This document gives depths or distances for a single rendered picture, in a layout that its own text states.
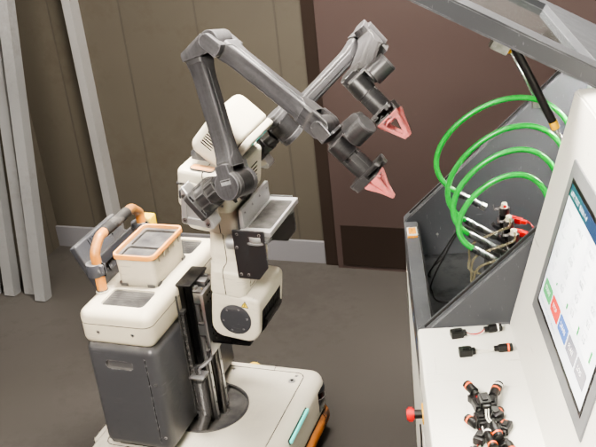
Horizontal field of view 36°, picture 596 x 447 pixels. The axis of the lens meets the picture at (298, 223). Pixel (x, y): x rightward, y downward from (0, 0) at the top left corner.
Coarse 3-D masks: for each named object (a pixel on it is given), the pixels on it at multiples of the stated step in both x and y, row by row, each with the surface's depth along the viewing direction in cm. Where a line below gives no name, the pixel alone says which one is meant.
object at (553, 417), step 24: (576, 96) 192; (576, 120) 190; (576, 144) 187; (552, 192) 200; (552, 216) 197; (528, 264) 210; (528, 288) 207; (528, 312) 205; (528, 336) 202; (528, 360) 199; (528, 384) 197; (552, 384) 180; (552, 408) 178; (552, 432) 176
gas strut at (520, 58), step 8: (520, 56) 193; (520, 64) 194; (528, 64) 194; (528, 72) 194; (528, 80) 196; (536, 80) 196; (536, 88) 196; (536, 96) 197; (544, 96) 197; (544, 104) 198; (544, 112) 199; (552, 112) 199; (552, 120) 199; (552, 128) 201; (560, 136) 202
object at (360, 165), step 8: (360, 152) 229; (352, 160) 228; (360, 160) 228; (368, 160) 229; (376, 160) 228; (352, 168) 229; (360, 168) 228; (368, 168) 229; (376, 168) 227; (360, 176) 229; (352, 184) 231
